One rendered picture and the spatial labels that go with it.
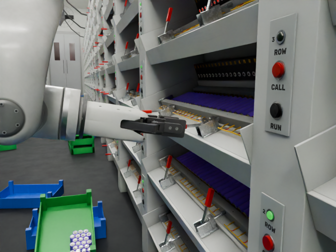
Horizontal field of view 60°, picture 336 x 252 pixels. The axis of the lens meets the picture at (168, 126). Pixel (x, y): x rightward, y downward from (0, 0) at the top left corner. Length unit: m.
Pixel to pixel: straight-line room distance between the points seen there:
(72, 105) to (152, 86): 0.52
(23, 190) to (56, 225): 0.65
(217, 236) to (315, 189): 0.31
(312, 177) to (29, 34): 0.35
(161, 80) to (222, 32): 0.51
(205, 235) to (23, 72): 0.43
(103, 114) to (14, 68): 0.14
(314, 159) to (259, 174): 0.09
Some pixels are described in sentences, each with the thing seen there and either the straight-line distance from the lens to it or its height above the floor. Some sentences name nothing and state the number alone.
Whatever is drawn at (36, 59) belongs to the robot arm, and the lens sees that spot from 0.39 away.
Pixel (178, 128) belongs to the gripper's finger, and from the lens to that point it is 0.50.
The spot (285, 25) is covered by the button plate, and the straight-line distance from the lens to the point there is 0.34.
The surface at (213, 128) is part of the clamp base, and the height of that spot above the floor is 0.55.
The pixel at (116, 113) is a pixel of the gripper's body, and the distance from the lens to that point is 0.45.
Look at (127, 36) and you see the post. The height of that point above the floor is 0.88.
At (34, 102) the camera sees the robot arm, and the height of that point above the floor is 0.62.
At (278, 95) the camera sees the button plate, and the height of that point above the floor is 0.63.
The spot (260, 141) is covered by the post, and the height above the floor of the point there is 0.57.
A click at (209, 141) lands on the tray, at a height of 0.54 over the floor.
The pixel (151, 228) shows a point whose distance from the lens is 1.05.
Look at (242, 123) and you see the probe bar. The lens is 0.49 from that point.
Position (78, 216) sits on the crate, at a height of 0.09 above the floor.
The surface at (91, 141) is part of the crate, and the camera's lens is 2.69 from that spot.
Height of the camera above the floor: 0.64
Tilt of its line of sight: 9 degrees down
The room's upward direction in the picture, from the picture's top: straight up
